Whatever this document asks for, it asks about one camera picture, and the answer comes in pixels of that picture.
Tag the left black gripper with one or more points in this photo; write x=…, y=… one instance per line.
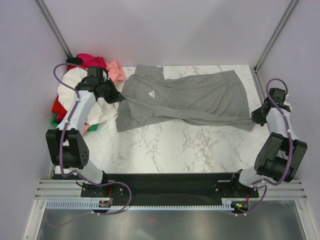
x=116, y=96

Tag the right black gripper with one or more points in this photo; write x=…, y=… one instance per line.
x=256, y=118

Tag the grey t shirt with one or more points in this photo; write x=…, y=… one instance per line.
x=218, y=99

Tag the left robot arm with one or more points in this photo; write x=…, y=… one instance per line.
x=67, y=147

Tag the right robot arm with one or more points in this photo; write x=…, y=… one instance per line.
x=282, y=153

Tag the magenta t shirt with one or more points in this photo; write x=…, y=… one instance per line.
x=89, y=60

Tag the green t shirt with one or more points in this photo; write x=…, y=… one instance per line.
x=57, y=119

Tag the black garment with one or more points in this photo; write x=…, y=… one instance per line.
x=75, y=60

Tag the red t shirt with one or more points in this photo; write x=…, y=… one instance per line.
x=57, y=107

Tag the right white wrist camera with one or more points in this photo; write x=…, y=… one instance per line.
x=286, y=102

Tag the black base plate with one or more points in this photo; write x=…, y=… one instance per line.
x=170, y=188

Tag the left aluminium frame post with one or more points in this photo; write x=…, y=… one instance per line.
x=53, y=27

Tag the aluminium frame post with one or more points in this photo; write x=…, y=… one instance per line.
x=53, y=27
x=276, y=33

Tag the white slotted cable duct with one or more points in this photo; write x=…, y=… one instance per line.
x=98, y=205

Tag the right aluminium frame post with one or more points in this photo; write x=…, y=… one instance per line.
x=276, y=33

